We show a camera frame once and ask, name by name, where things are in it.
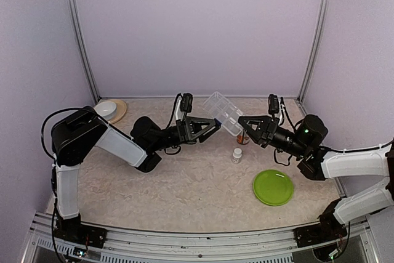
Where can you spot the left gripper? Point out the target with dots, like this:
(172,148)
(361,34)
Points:
(186,128)

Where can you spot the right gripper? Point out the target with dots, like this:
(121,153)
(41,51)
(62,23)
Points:
(268,128)

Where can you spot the orange label pill bottle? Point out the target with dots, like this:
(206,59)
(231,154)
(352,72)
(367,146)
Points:
(243,138)

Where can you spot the clear plastic pill organizer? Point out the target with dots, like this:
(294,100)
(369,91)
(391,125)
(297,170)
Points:
(226,112)

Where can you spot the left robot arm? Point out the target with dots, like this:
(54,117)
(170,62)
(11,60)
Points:
(76,135)

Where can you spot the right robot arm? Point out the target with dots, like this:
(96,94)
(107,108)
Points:
(320,163)

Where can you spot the small white pill bottle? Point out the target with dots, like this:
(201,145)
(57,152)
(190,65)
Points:
(237,155)

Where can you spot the green plate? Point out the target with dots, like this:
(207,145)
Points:
(273,187)

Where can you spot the beige wooden plate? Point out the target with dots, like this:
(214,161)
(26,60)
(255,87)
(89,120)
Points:
(121,109)

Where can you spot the white bowl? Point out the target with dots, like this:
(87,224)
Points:
(106,109)

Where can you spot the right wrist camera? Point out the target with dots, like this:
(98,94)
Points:
(273,105)

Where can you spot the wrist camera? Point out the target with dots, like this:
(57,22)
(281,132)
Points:
(186,103)
(273,105)

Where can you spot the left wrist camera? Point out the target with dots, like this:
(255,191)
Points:
(186,103)

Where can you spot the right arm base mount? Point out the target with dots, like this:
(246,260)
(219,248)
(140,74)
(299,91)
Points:
(320,232)

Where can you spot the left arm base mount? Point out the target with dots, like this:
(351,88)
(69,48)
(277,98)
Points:
(74,231)

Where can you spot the right aluminium frame post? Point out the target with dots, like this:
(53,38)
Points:
(317,37)

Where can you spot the aluminium frame post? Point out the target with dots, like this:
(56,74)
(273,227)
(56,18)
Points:
(317,37)
(73,8)

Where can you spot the front aluminium rail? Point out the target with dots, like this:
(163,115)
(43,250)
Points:
(130,245)

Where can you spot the left aluminium frame post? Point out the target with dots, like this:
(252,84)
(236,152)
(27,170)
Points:
(73,8)

